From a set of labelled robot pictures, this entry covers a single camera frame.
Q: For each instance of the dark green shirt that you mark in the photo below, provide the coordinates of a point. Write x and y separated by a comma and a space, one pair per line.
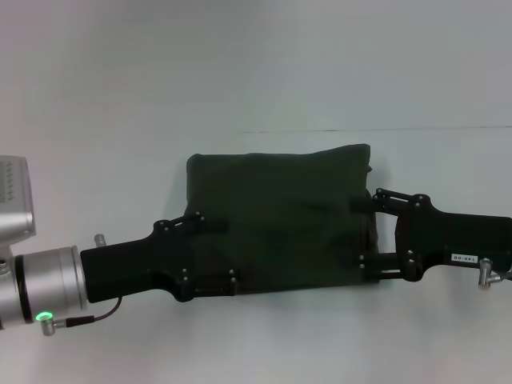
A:
280, 220

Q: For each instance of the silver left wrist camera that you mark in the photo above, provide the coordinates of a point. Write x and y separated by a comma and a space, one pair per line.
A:
14, 200

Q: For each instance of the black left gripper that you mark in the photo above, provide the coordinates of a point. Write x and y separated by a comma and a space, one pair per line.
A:
136, 268

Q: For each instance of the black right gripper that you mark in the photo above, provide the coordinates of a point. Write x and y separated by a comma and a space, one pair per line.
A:
452, 240

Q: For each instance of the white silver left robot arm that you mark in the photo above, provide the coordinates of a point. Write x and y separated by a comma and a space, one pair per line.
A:
40, 284

